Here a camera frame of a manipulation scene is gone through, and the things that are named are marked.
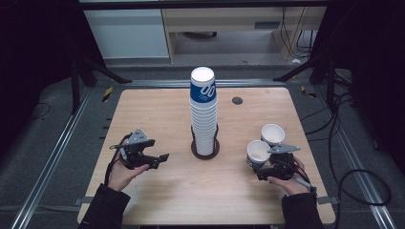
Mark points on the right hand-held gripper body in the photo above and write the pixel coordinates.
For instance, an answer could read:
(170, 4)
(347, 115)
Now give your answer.
(281, 165)

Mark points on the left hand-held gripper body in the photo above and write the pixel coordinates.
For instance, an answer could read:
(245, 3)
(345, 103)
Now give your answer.
(133, 152)

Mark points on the white blue paper cup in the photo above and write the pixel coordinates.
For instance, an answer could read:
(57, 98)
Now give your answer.
(273, 134)
(258, 152)

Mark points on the black cup holder stand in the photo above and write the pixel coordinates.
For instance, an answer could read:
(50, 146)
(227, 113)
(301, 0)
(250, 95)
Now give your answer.
(205, 155)

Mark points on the stack of paper cups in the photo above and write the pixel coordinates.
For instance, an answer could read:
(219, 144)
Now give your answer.
(203, 111)

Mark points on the person's right hand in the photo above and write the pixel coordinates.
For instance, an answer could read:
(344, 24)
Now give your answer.
(293, 186)

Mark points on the person's left hand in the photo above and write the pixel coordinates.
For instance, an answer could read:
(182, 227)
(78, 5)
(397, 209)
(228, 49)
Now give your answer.
(122, 176)

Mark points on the grey tape strip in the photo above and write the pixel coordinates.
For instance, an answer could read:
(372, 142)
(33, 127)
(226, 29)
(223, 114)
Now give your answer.
(83, 201)
(328, 200)

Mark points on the yellow black tape mark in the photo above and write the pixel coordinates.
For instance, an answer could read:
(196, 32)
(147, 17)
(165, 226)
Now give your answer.
(308, 92)

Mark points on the black round table grommet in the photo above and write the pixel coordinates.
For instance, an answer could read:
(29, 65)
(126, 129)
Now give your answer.
(237, 100)

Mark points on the black metal stand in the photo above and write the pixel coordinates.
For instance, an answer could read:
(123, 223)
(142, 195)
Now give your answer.
(331, 82)
(75, 89)

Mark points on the white cabinet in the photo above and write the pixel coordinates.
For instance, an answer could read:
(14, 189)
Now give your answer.
(127, 33)

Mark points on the light wooden desk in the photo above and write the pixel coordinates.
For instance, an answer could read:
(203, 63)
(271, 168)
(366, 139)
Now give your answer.
(223, 19)

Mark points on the aluminium floor rail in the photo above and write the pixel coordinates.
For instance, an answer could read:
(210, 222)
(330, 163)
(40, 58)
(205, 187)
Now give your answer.
(54, 159)
(159, 83)
(356, 165)

